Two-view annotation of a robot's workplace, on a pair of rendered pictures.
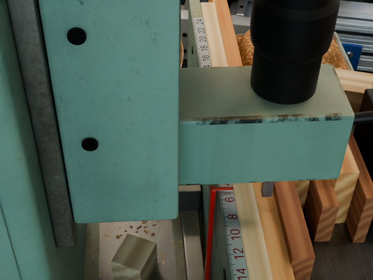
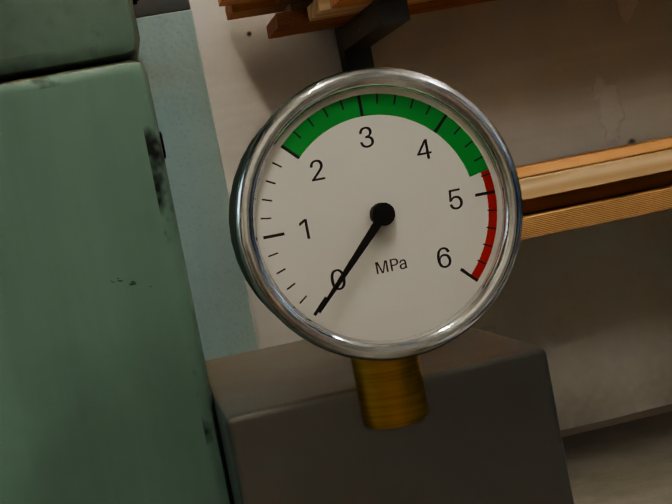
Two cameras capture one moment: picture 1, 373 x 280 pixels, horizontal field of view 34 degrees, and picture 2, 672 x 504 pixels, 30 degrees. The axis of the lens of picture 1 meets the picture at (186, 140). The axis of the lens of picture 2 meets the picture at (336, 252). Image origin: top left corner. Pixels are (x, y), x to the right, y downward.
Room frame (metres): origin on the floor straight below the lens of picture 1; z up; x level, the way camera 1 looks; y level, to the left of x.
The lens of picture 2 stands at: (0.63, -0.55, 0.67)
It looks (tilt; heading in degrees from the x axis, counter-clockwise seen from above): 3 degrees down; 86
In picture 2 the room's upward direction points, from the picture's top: 11 degrees counter-clockwise
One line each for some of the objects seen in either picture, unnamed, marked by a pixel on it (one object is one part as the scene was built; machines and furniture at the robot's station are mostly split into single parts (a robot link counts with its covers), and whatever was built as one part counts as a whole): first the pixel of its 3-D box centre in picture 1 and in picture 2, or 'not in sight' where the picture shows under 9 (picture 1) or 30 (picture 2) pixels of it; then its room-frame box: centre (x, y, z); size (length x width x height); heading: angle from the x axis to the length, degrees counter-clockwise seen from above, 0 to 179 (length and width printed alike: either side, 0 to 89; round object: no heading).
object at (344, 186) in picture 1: (321, 140); not in sight; (0.47, -0.14, 0.94); 0.16 x 0.02 x 0.07; 5
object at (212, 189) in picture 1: (217, 239); not in sight; (0.38, -0.03, 0.89); 0.02 x 0.01 x 0.14; 95
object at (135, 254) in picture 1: (134, 261); not in sight; (0.40, 0.05, 0.82); 0.04 x 0.03 x 0.03; 159
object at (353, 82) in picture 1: (349, 93); not in sight; (0.58, -0.19, 0.92); 0.05 x 0.04 x 0.04; 77
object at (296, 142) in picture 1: (251, 129); not in sight; (0.38, -0.05, 1.03); 0.14 x 0.07 x 0.09; 95
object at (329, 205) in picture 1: (302, 146); not in sight; (0.47, -0.12, 0.93); 0.21 x 0.02 x 0.05; 5
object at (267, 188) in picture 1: (268, 174); not in sight; (0.38, -0.07, 0.97); 0.01 x 0.01 x 0.05; 5
